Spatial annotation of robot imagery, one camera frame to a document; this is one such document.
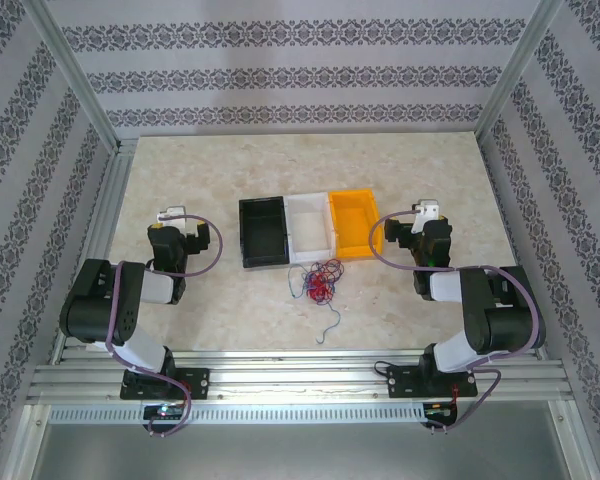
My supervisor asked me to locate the aluminium mounting rail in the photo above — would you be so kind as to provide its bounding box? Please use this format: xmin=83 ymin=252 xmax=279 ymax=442
xmin=27 ymin=348 xmax=575 ymax=404

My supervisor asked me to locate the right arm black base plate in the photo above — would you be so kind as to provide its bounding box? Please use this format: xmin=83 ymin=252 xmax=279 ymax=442
xmin=385 ymin=362 xmax=480 ymax=399

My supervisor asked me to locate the left arm purple camera cable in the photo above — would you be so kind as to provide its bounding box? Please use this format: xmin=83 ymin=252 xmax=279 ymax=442
xmin=104 ymin=213 xmax=226 ymax=440

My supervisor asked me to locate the yellow plastic bin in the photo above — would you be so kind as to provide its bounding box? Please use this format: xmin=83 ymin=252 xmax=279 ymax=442
xmin=328 ymin=188 xmax=386 ymax=260

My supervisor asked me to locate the white plastic bin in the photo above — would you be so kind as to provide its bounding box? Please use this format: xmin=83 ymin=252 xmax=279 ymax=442
xmin=284 ymin=192 xmax=338 ymax=265

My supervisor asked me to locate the aluminium side rail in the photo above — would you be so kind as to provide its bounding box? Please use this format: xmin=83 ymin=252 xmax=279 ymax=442
xmin=49 ymin=140 xmax=137 ymax=361

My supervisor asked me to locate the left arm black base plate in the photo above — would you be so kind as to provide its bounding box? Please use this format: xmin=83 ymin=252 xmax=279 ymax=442
xmin=119 ymin=367 xmax=211 ymax=401

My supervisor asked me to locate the slotted grey cable duct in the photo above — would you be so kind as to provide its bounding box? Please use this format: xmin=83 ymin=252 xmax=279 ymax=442
xmin=47 ymin=402 xmax=430 ymax=426

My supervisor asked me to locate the black plastic bin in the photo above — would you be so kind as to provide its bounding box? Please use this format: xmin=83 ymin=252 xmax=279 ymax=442
xmin=238 ymin=196 xmax=293 ymax=270

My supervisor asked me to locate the arm purple camera cable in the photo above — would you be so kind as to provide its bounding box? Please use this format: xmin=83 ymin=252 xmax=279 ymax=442
xmin=104 ymin=213 xmax=226 ymax=440
xmin=369 ymin=209 xmax=542 ymax=436

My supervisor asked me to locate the teal blue cable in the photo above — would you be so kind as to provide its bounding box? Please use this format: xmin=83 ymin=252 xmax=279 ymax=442
xmin=287 ymin=263 xmax=343 ymax=347

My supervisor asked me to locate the aluminium frame post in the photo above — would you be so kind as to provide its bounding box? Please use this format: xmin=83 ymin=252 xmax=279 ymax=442
xmin=27 ymin=0 xmax=125 ymax=152
xmin=472 ymin=0 xmax=567 ymax=142

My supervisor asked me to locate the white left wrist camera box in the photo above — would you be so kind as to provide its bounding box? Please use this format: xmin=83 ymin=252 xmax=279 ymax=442
xmin=154 ymin=204 xmax=188 ymax=233

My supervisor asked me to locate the red cable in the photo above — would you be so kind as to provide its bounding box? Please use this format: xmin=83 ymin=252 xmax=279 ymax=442
xmin=304 ymin=262 xmax=344 ymax=304

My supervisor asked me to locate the right arm purple camera cable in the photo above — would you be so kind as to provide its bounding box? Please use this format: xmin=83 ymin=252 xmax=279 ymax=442
xmin=369 ymin=209 xmax=542 ymax=436

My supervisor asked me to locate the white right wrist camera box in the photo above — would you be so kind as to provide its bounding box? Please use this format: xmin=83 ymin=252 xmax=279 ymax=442
xmin=411 ymin=198 xmax=442 ymax=234

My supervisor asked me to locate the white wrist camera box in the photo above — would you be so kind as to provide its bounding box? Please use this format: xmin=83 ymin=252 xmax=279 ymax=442
xmin=154 ymin=204 xmax=188 ymax=233
xmin=411 ymin=198 xmax=442 ymax=234

